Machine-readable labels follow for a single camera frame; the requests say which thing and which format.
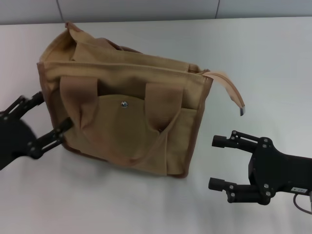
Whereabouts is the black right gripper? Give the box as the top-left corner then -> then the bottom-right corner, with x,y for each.
209,130 -> 312,205

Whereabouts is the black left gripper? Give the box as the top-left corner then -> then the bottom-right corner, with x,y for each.
0,91 -> 74,171

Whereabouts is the khaki canvas food bag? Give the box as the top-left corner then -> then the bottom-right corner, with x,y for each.
36,21 -> 246,180

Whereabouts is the brown right gripper cable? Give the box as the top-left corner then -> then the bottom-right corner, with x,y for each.
292,191 -> 312,213

